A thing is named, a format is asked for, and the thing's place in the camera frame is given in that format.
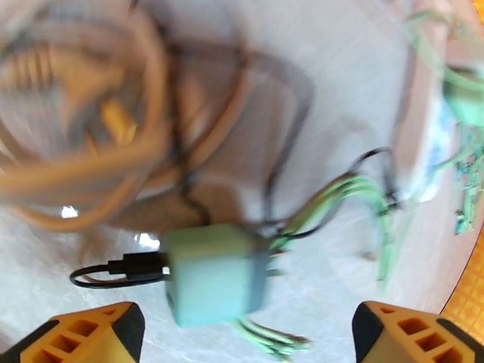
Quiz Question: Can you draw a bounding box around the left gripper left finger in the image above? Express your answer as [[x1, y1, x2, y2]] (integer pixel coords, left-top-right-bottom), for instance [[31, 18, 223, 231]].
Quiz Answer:
[[0, 301, 146, 363]]

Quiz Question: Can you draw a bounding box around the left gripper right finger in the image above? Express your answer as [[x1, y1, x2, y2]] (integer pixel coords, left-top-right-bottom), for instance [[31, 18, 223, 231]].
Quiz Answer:
[[352, 300, 484, 363]]

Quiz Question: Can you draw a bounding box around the short black USB cable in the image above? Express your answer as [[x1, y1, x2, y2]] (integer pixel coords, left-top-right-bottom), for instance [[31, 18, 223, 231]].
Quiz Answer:
[[69, 146, 402, 290]]

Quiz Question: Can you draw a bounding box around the blue-grey USB charger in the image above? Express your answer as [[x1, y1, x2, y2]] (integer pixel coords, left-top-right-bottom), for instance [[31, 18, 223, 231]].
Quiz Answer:
[[160, 223, 271, 329]]

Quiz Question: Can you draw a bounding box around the green multi-head cable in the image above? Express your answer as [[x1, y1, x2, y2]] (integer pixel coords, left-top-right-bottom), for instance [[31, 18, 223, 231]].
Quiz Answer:
[[231, 173, 397, 359]]

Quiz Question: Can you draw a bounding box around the green USB charger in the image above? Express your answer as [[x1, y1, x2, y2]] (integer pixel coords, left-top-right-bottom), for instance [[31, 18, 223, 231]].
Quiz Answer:
[[442, 65, 484, 126]]

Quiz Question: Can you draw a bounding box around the white power strip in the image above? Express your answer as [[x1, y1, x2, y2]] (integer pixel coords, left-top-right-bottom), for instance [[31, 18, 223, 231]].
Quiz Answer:
[[389, 33, 477, 208]]

